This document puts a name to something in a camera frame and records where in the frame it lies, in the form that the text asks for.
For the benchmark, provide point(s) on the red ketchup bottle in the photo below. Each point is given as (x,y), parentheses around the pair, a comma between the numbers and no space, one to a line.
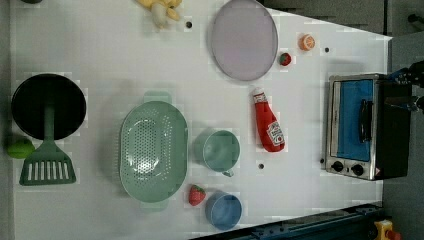
(268,127)

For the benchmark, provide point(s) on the green oval strainer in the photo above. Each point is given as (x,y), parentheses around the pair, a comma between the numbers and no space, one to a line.
(153,151)

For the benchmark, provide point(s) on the green cup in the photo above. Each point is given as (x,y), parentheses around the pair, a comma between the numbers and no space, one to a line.
(218,150)

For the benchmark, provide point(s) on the large toy strawberry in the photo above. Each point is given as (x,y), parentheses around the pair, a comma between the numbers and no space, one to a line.
(196,195)

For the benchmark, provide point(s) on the purple round plate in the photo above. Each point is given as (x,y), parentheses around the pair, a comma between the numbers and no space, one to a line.
(244,39)

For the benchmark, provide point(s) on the blue cup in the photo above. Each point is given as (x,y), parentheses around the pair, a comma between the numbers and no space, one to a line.
(223,210)

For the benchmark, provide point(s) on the small toy strawberry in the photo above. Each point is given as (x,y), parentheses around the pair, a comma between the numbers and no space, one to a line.
(285,59)

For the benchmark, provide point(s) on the toy banana bunch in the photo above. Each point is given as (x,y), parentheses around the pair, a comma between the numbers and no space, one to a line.
(162,10)

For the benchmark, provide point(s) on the silver toaster oven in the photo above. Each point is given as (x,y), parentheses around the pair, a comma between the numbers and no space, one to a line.
(367,136)

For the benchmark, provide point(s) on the green slotted spatula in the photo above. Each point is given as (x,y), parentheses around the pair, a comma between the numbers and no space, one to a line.
(48,164)

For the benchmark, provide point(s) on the black round pan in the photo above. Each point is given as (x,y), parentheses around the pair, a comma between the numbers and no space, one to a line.
(31,96)

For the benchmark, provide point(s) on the green toy lime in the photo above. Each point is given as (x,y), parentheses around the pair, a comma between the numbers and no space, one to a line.
(21,149)

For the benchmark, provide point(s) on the yellow red emergency button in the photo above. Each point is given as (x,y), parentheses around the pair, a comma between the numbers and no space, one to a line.
(385,231)

